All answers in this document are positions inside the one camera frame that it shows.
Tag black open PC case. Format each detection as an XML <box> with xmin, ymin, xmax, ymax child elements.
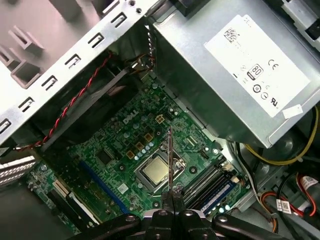
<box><xmin>0</xmin><ymin>0</ymin><xmax>320</xmax><ymax>240</ymax></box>

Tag green Dell motherboard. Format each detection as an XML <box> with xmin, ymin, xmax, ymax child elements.
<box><xmin>26</xmin><ymin>79</ymin><xmax>251</xmax><ymax>226</ymax></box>

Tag grey power supply unit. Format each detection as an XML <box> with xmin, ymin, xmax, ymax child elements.
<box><xmin>144</xmin><ymin>13</ymin><xmax>320</xmax><ymax>150</ymax></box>

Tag black white power cable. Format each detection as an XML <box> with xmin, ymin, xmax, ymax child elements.
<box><xmin>234</xmin><ymin>141</ymin><xmax>262</xmax><ymax>198</ymax></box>

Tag black RAM slot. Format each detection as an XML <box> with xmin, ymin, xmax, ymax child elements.
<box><xmin>184</xmin><ymin>159</ymin><xmax>221</xmax><ymax>201</ymax></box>
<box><xmin>196</xmin><ymin>169</ymin><xmax>232</xmax><ymax>211</ymax></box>

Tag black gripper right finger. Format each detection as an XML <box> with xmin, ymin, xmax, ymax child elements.
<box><xmin>172</xmin><ymin>186</ymin><xmax>285</xmax><ymax>240</ymax></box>

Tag yellow black power cable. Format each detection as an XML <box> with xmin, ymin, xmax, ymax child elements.
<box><xmin>243</xmin><ymin>104</ymin><xmax>320</xmax><ymax>166</ymax></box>

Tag black CPU socket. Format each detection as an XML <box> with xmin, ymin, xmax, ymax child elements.
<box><xmin>131</xmin><ymin>141</ymin><xmax>191</xmax><ymax>200</ymax></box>

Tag red black twisted wire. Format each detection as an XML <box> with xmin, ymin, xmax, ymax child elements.
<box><xmin>12</xmin><ymin>49</ymin><xmax>114</xmax><ymax>152</ymax></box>

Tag grey plastic parts rack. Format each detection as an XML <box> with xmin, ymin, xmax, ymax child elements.
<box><xmin>0</xmin><ymin>0</ymin><xmax>118</xmax><ymax>92</ymax></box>

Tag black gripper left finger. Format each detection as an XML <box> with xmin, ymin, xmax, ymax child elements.
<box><xmin>66</xmin><ymin>190</ymin><xmax>174</xmax><ymax>240</ymax></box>

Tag blue expansion slot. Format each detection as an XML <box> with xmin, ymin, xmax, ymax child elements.
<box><xmin>79</xmin><ymin>159</ymin><xmax>126</xmax><ymax>211</ymax></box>

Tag black case fan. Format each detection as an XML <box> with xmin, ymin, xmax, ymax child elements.
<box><xmin>32</xmin><ymin>53</ymin><xmax>141</xmax><ymax>151</ymax></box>

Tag metal socket cover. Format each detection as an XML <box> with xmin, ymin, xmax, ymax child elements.
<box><xmin>133</xmin><ymin>143</ymin><xmax>190</xmax><ymax>198</ymax></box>

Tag silver CPU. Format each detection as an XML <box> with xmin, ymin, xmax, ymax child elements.
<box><xmin>143</xmin><ymin>156</ymin><xmax>174</xmax><ymax>188</ymax></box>

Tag red labelled drive cable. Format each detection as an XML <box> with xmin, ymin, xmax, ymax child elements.
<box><xmin>296</xmin><ymin>172</ymin><xmax>320</xmax><ymax>218</ymax></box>

